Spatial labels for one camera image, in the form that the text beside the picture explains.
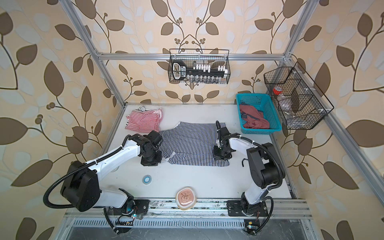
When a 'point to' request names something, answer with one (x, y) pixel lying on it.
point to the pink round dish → (185, 198)
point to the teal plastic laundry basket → (261, 102)
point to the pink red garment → (253, 118)
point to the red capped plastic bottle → (278, 90)
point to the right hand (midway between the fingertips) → (215, 159)
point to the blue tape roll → (146, 179)
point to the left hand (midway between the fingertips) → (160, 162)
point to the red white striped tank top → (144, 120)
